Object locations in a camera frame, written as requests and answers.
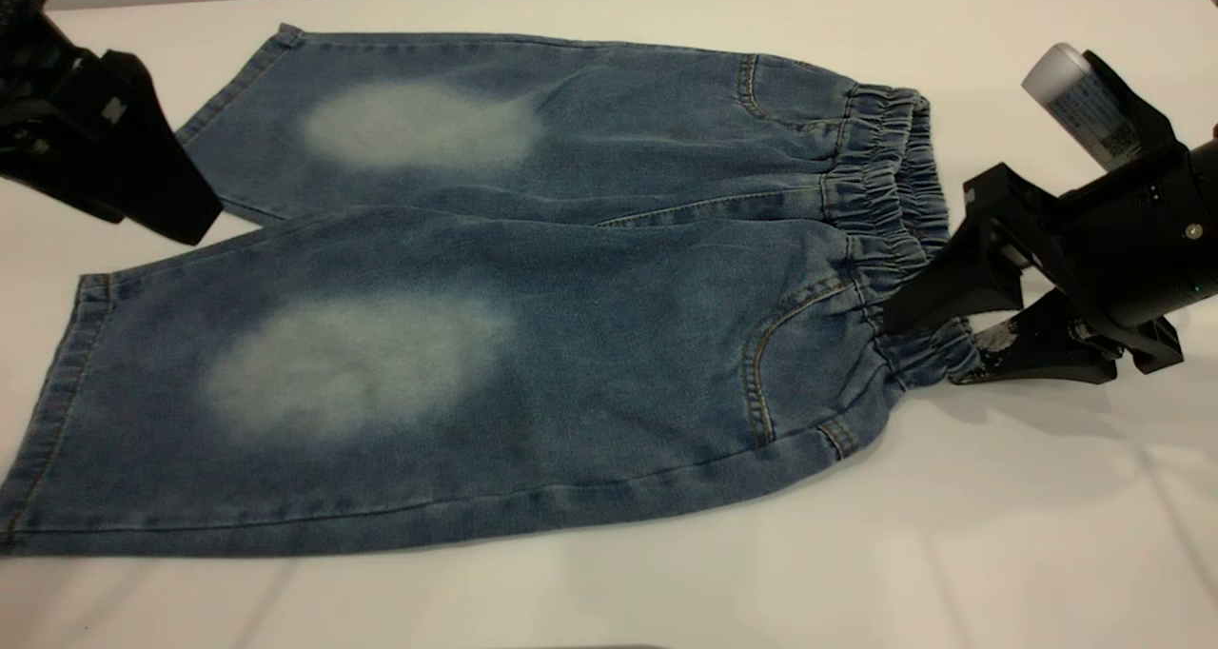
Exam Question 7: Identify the blue denim jeans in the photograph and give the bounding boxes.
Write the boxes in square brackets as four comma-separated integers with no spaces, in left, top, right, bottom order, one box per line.
[0,24,981,560]

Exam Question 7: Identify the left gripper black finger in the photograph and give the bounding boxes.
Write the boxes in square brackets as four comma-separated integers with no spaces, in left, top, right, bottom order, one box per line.
[0,149,127,225]
[57,49,226,246]

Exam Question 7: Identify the white cylinder with label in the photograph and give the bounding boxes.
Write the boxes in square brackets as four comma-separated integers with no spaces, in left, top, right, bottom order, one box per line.
[1021,43,1143,169]

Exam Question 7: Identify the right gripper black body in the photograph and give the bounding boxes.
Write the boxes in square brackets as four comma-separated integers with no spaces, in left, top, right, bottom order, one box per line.
[1032,138,1218,376]

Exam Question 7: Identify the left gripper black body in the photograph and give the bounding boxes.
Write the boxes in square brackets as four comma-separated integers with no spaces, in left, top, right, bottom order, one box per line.
[0,0,98,172]

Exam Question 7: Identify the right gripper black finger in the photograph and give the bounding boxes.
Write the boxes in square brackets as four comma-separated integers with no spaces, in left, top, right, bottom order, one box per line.
[952,290,1121,386]
[880,164,1038,336]

